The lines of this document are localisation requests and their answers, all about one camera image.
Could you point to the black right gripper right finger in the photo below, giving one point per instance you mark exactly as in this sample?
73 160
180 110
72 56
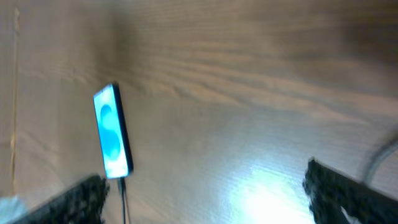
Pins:
334 195

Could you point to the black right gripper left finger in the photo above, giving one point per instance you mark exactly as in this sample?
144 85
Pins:
81 203

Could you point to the blue Galaxy smartphone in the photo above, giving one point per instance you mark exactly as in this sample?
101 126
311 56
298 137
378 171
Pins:
112 132

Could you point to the brown cardboard side panel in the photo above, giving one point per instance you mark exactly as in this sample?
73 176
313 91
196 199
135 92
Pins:
8 34

